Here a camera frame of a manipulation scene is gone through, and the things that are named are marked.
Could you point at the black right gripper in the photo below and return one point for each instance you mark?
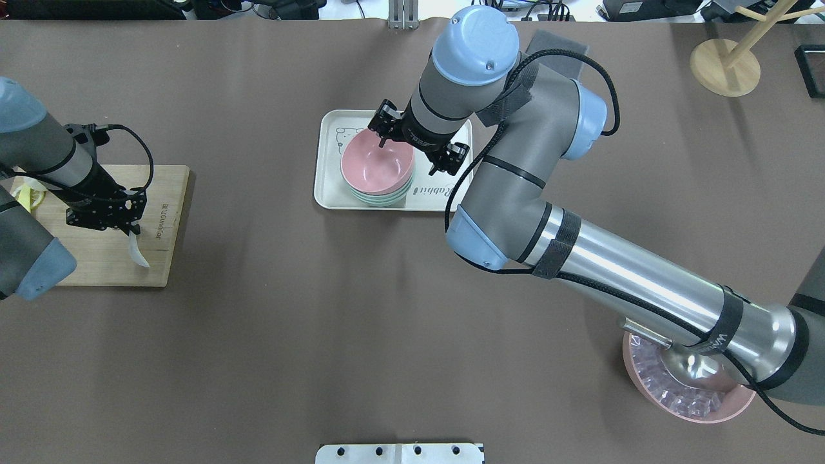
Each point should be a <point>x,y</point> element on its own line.
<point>420,136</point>

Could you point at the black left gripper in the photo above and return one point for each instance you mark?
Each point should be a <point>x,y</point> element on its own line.
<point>102,191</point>

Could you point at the white ceramic spoon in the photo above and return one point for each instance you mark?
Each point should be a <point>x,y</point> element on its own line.
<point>134,251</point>

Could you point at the small pink bowl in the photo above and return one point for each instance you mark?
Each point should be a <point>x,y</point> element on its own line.
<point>376,167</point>

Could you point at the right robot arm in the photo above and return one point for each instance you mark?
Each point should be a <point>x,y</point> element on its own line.
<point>506,224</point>

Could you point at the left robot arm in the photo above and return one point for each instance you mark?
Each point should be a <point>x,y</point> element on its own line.
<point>58,159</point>

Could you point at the large pink bowl with ice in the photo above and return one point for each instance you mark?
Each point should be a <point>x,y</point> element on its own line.
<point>654,379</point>

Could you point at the bamboo cutting board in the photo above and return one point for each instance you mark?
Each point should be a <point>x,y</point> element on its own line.
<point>103,256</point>

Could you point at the green stacked bowls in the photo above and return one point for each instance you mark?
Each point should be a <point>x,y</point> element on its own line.
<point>382,200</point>

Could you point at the cream rectangular serving tray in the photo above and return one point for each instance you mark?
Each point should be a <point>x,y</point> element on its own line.
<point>337,127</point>

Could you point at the yellow plastic knife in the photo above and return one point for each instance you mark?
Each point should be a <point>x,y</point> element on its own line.
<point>30,194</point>

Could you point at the grey folded cloth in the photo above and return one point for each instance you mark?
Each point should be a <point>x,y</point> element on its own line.
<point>563,65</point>

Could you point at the wooden mug tree stand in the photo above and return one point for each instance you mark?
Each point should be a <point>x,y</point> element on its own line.
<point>729,68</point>

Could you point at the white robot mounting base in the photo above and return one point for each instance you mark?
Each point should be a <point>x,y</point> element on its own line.
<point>401,453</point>

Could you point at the metal ice scoop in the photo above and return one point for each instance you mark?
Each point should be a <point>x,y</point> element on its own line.
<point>676,361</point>

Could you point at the black tray holder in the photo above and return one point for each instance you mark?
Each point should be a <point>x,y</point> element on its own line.
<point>810,59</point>

